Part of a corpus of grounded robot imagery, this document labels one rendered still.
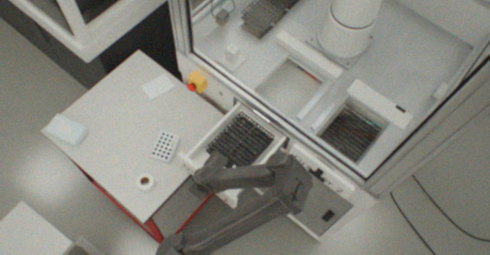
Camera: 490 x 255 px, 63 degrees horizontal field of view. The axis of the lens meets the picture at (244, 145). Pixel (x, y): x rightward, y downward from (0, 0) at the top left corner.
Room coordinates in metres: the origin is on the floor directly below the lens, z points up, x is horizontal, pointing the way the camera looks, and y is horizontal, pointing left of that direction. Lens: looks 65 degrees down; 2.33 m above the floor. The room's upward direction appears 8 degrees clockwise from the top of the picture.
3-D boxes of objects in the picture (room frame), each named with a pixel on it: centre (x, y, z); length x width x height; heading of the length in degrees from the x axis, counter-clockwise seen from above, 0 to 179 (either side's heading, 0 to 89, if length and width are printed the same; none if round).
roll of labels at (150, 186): (0.49, 0.38, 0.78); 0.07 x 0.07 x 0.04
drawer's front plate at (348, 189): (0.60, -0.31, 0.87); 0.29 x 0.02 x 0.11; 57
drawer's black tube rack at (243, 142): (0.67, 0.02, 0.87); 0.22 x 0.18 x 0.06; 147
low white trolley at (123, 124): (0.74, 0.46, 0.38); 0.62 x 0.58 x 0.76; 57
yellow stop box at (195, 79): (0.93, 0.24, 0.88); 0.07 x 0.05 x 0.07; 57
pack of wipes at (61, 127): (0.67, 0.76, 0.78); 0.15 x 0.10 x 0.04; 72
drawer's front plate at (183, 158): (0.50, 0.12, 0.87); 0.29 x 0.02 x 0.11; 57
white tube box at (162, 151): (0.65, 0.33, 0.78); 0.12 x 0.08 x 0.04; 167
